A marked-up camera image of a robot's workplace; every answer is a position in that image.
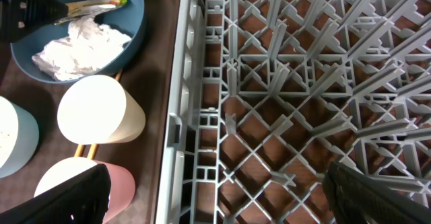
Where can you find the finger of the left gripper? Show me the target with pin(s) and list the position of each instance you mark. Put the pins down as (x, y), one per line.
(22, 17)

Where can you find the cream white cup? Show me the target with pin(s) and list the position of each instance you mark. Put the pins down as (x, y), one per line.
(98, 110)

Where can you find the dark blue plate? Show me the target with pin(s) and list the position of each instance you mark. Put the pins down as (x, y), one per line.
(129, 19)

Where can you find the right wooden chopstick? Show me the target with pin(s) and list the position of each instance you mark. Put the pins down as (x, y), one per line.
(94, 147)

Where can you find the left wooden chopstick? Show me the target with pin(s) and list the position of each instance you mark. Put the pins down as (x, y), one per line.
(79, 151)

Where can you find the brown serving tray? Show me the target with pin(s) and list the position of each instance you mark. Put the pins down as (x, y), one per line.
(146, 78)

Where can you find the yellow green snack wrapper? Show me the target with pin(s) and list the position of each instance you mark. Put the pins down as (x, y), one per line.
(90, 7)

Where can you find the light blue bowl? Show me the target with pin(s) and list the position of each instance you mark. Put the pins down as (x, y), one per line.
(19, 137)

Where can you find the white tissue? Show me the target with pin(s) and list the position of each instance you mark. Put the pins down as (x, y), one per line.
(88, 47)

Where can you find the wooden chopstick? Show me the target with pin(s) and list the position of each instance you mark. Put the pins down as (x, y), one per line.
(94, 147)
(79, 151)

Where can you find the grey dishwasher rack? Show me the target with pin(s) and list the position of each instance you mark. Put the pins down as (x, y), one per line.
(266, 94)

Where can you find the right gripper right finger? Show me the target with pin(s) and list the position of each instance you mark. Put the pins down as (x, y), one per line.
(355, 198)

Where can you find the pink cup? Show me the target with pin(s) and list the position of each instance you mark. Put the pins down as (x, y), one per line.
(122, 188)

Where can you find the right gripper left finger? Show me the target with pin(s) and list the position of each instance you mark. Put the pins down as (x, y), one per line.
(82, 199)

